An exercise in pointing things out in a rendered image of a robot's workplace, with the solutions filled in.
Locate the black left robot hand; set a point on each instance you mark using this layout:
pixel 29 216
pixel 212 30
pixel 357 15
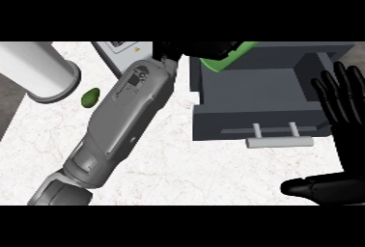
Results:
pixel 199 49

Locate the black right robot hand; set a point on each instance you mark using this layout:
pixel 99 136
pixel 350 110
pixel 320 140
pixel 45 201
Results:
pixel 342 135

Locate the green cup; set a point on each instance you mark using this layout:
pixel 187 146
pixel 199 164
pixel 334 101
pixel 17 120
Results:
pixel 227 58

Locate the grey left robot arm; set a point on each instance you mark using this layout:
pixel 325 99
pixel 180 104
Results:
pixel 124 109

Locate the dark grey open drawer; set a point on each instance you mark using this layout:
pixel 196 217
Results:
pixel 258 96

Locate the pale grey appliance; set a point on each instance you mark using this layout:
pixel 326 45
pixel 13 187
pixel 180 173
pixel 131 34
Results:
pixel 122 53

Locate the green avocado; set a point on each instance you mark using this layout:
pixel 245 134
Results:
pixel 90 97

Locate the white paper towel roll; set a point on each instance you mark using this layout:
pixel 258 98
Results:
pixel 35 72

